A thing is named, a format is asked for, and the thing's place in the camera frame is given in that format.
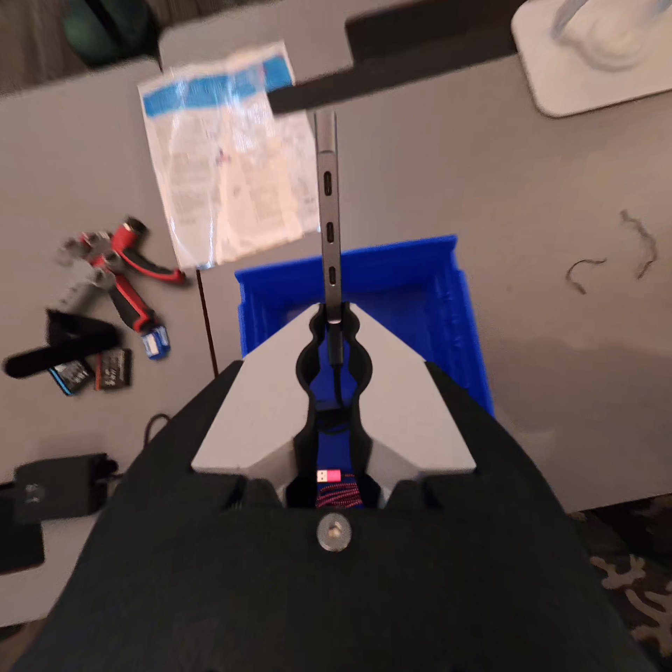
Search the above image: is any red and black tool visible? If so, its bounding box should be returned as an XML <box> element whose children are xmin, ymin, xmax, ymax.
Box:
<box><xmin>55</xmin><ymin>216</ymin><xmax>188</xmax><ymax>287</ymax></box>
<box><xmin>46</xmin><ymin>269</ymin><xmax>161</xmax><ymax>335</ymax></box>

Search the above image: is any black twist tie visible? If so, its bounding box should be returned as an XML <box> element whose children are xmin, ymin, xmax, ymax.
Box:
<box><xmin>565</xmin><ymin>257</ymin><xmax>609</xmax><ymax>295</ymax></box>
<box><xmin>618</xmin><ymin>209</ymin><xmax>658</xmax><ymax>280</ymax></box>

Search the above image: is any blue bin with marker label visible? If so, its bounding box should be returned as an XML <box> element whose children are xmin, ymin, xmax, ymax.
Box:
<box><xmin>234</xmin><ymin>234</ymin><xmax>495</xmax><ymax>509</ymax></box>

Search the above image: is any black power adapter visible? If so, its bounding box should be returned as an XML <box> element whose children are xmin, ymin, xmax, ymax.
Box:
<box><xmin>13</xmin><ymin>414</ymin><xmax>171</xmax><ymax>526</ymax></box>

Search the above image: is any blue and white leaflet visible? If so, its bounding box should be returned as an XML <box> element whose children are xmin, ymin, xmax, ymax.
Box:
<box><xmin>138</xmin><ymin>41</ymin><xmax>296</xmax><ymax>120</ymax></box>

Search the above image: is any black office chair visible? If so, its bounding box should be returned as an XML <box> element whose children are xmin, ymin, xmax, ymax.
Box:
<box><xmin>60</xmin><ymin>0</ymin><xmax>161</xmax><ymax>68</ymax></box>

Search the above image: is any grey usb hub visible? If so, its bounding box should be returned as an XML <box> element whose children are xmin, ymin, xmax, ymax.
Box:
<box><xmin>313</xmin><ymin>110</ymin><xmax>350</xmax><ymax>418</ymax></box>

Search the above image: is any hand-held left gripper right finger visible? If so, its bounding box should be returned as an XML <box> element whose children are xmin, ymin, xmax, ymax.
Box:
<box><xmin>345</xmin><ymin>303</ymin><xmax>477</xmax><ymax>492</ymax></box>

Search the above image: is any small dark red packet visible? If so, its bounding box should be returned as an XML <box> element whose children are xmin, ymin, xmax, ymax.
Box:
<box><xmin>94</xmin><ymin>349</ymin><xmax>133</xmax><ymax>392</ymax></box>

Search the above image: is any white base acrylic leg stand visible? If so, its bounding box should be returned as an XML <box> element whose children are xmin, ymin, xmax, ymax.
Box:
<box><xmin>511</xmin><ymin>0</ymin><xmax>672</xmax><ymax>118</ymax></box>

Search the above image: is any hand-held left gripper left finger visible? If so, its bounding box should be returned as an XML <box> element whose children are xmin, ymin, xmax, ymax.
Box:
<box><xmin>191</xmin><ymin>306</ymin><xmax>322</xmax><ymax>498</ymax></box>

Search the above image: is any black handled tool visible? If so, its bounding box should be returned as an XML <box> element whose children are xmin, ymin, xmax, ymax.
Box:
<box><xmin>2</xmin><ymin>310</ymin><xmax>125</xmax><ymax>380</ymax></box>

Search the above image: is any small blue white box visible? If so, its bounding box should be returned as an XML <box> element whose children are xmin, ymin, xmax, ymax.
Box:
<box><xmin>48</xmin><ymin>359</ymin><xmax>96</xmax><ymax>397</ymax></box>
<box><xmin>141</xmin><ymin>324</ymin><xmax>172</xmax><ymax>361</ymax></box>

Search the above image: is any white printed paper sheet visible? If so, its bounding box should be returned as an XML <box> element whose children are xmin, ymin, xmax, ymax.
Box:
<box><xmin>141</xmin><ymin>102</ymin><xmax>322</xmax><ymax>270</ymax></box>

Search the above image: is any pink braided usb-c cable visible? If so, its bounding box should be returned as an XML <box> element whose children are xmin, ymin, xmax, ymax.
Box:
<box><xmin>315</xmin><ymin>468</ymin><xmax>364</xmax><ymax>509</ymax></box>

